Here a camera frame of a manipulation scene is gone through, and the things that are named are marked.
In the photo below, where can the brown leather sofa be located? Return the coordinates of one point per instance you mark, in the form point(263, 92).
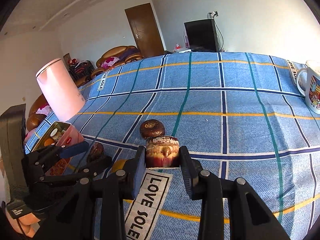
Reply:
point(38, 112)

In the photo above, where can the brown armchair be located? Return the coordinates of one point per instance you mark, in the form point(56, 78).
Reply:
point(116, 57)

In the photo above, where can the dark brown interior door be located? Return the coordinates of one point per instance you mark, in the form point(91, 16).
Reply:
point(145, 30)

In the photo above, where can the black television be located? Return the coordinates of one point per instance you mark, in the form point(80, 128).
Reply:
point(202, 35)

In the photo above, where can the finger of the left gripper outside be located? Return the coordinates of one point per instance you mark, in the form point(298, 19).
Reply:
point(96, 166)

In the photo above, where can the dark brown chestnut fruit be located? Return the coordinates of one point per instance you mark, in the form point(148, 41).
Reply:
point(151, 128)

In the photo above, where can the brown white halved fruit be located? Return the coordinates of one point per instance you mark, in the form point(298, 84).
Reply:
point(162, 152)

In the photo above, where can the white cartoon mug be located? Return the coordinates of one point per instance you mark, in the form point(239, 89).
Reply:
point(310, 92)

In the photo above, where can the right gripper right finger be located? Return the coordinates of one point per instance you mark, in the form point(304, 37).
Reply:
point(190, 169)

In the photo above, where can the blue plaid tablecloth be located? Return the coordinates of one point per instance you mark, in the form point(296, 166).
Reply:
point(239, 114)

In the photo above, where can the person hand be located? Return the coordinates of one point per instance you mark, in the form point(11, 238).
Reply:
point(23, 225)

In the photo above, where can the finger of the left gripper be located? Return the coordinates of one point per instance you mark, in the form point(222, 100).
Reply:
point(73, 150)

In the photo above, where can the metal cookie tin box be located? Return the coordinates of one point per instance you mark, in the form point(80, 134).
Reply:
point(64, 134)

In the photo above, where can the orange tangerine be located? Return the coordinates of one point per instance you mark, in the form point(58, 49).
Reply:
point(49, 141)

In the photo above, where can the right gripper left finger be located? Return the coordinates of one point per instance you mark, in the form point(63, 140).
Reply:
point(134, 173)

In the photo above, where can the pink electric kettle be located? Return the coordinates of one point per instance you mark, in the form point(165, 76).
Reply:
point(60, 91)

